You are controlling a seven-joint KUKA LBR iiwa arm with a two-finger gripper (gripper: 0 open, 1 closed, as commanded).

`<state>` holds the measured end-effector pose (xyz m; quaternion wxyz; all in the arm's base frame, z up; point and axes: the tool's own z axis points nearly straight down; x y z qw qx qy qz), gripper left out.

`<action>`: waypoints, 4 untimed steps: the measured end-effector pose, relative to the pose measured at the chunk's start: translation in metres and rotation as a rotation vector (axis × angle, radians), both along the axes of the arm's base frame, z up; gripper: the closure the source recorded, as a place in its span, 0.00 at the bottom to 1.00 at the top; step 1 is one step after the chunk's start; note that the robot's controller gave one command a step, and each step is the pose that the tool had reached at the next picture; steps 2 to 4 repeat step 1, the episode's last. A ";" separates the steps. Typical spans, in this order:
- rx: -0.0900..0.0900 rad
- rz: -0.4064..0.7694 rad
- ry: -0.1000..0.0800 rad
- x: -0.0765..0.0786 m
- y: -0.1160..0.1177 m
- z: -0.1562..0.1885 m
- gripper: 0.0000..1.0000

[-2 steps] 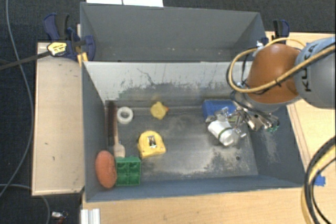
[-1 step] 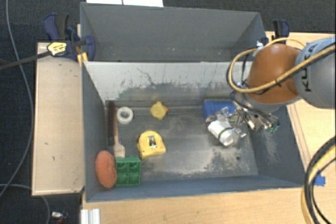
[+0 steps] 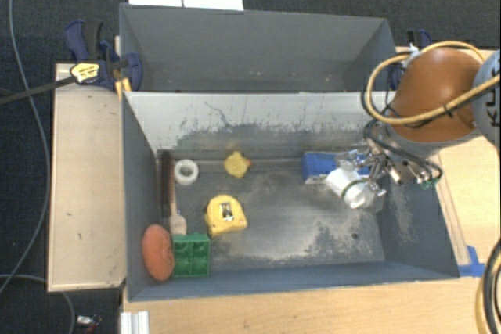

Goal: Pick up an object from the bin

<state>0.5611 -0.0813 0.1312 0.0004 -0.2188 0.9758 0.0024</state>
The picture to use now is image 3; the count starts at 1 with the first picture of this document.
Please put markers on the grey metal bin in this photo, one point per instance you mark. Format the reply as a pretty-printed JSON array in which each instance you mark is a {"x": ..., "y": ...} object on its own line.
[{"x": 274, "y": 215}]

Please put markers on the green toy block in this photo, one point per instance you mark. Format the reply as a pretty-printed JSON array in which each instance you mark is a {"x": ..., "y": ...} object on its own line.
[{"x": 190, "y": 255}]

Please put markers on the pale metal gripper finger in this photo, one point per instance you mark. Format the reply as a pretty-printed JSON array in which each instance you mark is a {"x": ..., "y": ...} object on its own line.
[
  {"x": 362, "y": 160},
  {"x": 376, "y": 184}
]

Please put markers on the white cup with green band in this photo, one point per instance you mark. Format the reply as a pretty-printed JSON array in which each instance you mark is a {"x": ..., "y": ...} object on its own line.
[{"x": 346, "y": 185}]

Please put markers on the yellow tape measure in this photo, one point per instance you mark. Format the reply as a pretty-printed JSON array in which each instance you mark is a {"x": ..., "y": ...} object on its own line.
[{"x": 225, "y": 217}]

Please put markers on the blue box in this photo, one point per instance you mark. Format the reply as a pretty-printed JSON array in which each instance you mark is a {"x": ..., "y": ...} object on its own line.
[{"x": 319, "y": 166}]

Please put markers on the yellow toy duck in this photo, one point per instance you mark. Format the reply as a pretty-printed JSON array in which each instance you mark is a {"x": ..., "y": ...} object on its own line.
[{"x": 236, "y": 165}]

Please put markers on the orange oval ball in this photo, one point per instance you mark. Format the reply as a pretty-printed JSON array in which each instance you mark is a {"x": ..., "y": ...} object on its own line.
[{"x": 156, "y": 252}]

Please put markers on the pale wood board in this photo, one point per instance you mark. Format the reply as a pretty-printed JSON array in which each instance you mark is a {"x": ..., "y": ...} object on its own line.
[{"x": 86, "y": 187}]

